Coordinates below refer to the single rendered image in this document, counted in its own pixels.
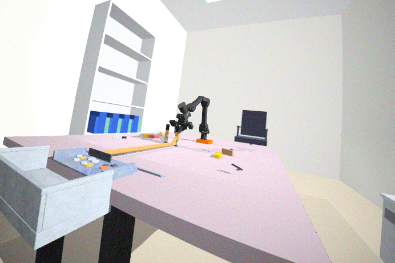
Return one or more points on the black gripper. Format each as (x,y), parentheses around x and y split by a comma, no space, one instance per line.
(183,124)

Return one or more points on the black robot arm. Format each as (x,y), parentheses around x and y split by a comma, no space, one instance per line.
(186,109)

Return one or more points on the long scraper with wooden handle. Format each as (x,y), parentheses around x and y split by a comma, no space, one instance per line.
(106,155)

